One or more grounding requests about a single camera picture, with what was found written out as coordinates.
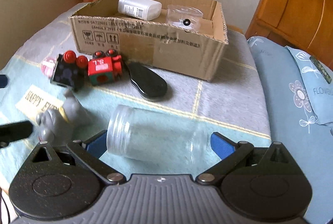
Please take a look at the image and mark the white plastic bottle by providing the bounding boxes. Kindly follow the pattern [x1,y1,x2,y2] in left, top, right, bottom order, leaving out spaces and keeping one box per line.
[118,0,162,21]

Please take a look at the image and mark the blue floral pillow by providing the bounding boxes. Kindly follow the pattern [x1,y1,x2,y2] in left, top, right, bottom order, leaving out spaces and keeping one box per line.
[286,47,333,126]

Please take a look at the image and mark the clear plastic chopper bowl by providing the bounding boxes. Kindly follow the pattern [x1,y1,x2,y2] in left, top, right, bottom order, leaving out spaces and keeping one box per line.
[166,5,203,32]

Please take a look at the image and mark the red toy train car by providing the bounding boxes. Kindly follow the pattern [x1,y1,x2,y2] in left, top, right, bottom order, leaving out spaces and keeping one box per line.
[87,49,123,85]

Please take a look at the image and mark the clear plastic jar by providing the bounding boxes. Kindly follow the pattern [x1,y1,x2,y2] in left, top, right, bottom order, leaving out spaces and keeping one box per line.
[106,105,208,165]

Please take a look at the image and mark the wooden bed headboard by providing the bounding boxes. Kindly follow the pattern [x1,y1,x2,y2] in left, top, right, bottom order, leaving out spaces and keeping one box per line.
[246,0,333,68]

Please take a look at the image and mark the small pink box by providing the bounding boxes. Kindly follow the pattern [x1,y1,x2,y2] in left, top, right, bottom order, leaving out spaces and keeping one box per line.
[41,57,56,78]

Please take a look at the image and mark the open cardboard box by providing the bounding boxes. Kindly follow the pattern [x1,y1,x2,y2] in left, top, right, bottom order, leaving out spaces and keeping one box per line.
[70,0,229,81]

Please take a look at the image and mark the black glasses case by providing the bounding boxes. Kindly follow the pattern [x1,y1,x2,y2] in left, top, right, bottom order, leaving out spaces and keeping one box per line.
[126,62,168,101]

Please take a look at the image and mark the blue floral bed sheet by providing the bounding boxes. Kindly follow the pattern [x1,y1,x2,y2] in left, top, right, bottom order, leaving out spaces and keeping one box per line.
[248,36,332,223]

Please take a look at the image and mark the dark patterned remote control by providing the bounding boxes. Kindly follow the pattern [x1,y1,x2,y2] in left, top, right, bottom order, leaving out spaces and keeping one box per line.
[310,56,332,84]

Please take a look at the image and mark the grey elephant toy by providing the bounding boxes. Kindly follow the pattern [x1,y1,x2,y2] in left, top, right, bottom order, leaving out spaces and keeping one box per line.
[36,89,91,146]

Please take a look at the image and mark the black toy train engine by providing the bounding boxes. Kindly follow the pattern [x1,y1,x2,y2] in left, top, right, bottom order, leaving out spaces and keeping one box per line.
[50,50,88,91]

